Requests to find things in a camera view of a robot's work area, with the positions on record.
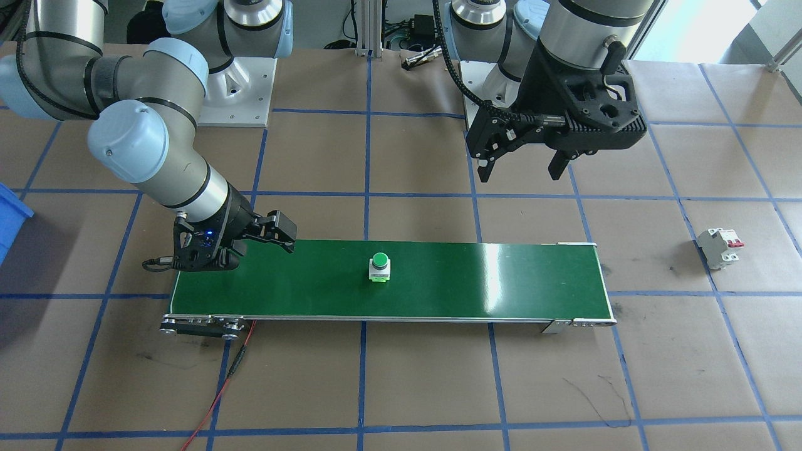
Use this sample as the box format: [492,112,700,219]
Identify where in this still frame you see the aluminium profile bar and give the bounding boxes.
[767,36,802,73]

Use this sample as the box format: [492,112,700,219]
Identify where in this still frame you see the red conveyor motor wire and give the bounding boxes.
[180,321,258,451]

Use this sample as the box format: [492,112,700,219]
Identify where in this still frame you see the green push button switch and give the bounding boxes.
[367,252,394,284]

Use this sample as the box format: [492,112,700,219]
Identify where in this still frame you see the metal cable connector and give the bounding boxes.
[404,49,443,69]

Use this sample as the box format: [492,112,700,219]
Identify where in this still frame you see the blue plastic storage bin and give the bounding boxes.
[0,182,36,267]

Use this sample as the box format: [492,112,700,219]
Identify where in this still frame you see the green conveyor belt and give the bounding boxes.
[158,235,618,342]

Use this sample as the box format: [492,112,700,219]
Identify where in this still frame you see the white circuit breaker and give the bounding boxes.
[697,227,746,271]

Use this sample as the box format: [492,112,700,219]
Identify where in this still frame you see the white square base plate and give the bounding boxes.
[194,58,278,128]
[460,59,502,133]

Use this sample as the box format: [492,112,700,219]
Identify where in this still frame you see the black power adapter brick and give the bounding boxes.
[410,15,440,42]

